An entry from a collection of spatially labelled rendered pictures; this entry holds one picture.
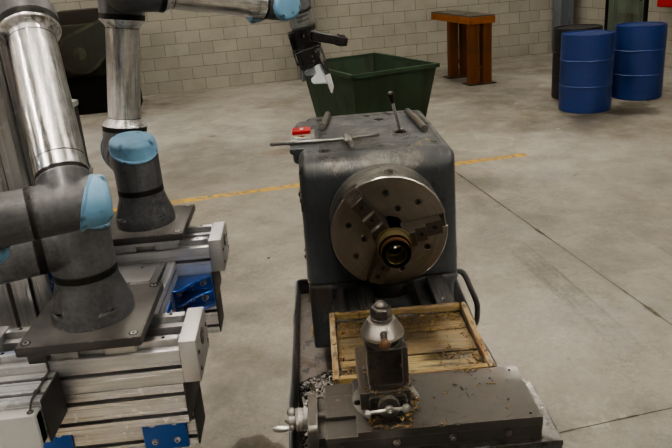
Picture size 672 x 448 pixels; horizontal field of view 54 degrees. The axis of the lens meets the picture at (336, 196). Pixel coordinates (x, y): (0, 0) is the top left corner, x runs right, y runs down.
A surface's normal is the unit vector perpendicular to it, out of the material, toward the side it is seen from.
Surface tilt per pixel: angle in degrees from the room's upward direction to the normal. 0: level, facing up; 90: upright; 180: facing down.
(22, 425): 90
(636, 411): 0
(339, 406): 0
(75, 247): 90
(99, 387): 90
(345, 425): 0
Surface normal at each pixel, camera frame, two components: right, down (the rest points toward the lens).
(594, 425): -0.07, -0.94
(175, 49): 0.21, 0.30
